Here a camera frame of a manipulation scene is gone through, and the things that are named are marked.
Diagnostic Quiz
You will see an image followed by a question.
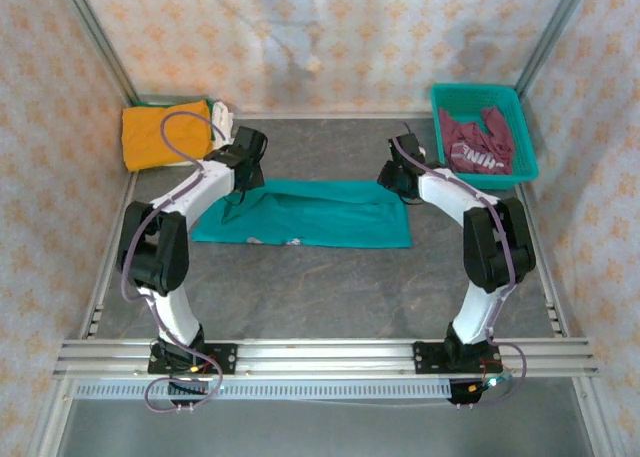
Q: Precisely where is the teal t-shirt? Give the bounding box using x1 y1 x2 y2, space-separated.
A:
189 179 414 249

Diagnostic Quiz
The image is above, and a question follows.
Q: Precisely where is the white folded t-shirt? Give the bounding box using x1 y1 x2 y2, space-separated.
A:
169 101 236 168

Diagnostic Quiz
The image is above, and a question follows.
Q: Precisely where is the maroon t-shirt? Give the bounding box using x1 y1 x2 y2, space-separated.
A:
438 105 516 177

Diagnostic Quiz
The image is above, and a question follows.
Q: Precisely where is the teal plastic basket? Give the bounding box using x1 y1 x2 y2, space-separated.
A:
430 82 540 191

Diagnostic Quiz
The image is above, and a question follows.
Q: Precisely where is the orange folded t-shirt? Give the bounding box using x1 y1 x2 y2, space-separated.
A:
122 100 214 172

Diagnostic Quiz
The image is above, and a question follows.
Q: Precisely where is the aluminium table edge rail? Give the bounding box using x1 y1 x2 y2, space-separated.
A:
134 109 436 121

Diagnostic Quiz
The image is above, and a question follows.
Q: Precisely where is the aluminium table side rail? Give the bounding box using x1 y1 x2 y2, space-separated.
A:
514 182 616 457
27 169 139 457

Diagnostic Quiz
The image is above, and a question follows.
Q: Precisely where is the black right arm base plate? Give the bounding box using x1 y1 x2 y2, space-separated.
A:
413 341 501 376

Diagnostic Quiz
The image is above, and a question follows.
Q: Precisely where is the aluminium frame post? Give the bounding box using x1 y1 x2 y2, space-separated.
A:
514 0 596 96
52 0 141 106

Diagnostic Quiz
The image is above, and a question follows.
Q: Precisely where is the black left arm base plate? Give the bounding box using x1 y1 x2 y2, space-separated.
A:
148 344 238 377

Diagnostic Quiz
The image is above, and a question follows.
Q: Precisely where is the aluminium mounting rail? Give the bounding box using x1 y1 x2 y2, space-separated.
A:
53 337 600 380

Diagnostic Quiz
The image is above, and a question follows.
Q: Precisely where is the grey slotted cable duct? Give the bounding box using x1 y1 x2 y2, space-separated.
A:
72 380 454 401

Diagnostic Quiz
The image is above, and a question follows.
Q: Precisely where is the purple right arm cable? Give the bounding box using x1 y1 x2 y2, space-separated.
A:
389 121 530 409

